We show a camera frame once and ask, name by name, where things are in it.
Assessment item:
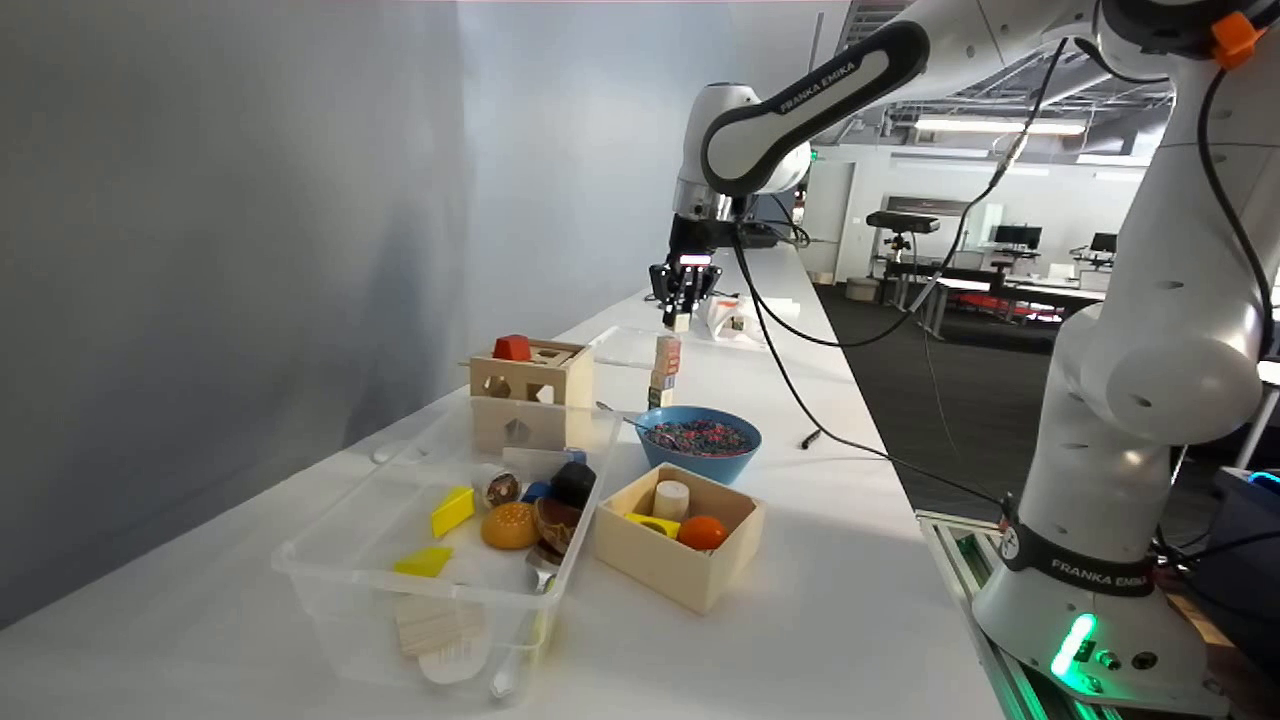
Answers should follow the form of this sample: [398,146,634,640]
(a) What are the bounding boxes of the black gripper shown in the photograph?
[647,251,725,320]

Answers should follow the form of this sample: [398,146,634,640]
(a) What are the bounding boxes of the white cylinder block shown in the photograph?
[651,477,693,524]

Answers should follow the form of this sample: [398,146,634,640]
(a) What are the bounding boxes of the orange round block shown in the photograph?
[676,513,730,551]

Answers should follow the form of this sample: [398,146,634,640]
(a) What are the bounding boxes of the yellow wedge block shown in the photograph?
[426,484,479,540]

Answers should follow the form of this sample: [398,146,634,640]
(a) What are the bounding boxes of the yellow flat block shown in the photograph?
[393,540,457,578]

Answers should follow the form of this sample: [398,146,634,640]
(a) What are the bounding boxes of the clear plastic wrapper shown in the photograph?
[710,293,777,350]

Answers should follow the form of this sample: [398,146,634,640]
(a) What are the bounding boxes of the metal spoon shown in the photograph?
[593,396,670,434]

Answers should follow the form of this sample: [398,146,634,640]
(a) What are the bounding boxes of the coloured beads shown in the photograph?
[651,411,751,455]

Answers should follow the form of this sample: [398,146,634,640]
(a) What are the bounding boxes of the blue bowl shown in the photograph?
[632,403,769,488]

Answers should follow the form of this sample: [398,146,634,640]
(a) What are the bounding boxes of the wooden shape sorter box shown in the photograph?
[461,336,600,455]

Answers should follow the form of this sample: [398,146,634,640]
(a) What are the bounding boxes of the black office chair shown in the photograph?
[865,205,943,293]

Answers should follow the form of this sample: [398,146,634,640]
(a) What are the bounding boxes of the dark red toy piece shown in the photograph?
[531,500,585,559]

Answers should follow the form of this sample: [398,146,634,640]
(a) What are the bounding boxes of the open wooden box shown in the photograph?
[593,461,769,617]

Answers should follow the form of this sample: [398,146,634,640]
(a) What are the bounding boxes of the orange-brown toy bun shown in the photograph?
[479,500,544,555]

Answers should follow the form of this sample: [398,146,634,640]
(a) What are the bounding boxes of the background work desk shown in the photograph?
[931,254,1110,327]

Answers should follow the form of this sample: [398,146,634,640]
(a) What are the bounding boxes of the black computer monitor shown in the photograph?
[991,221,1044,254]

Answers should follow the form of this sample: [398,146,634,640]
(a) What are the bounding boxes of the ceiling light strip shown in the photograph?
[911,112,1090,141]

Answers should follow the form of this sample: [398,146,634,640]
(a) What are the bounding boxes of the white round disc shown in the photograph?
[414,637,492,692]

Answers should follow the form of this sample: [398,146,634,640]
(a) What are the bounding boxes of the clear plastic bin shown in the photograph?
[272,396,628,695]

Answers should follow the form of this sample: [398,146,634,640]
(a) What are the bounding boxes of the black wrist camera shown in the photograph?
[717,214,790,254]

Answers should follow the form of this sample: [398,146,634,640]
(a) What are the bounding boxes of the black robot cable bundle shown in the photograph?
[725,30,1084,517]

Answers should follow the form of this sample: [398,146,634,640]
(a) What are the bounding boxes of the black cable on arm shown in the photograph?
[1192,63,1275,364]

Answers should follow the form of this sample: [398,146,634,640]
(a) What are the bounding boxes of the orange cable clip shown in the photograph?
[1208,12,1262,71]

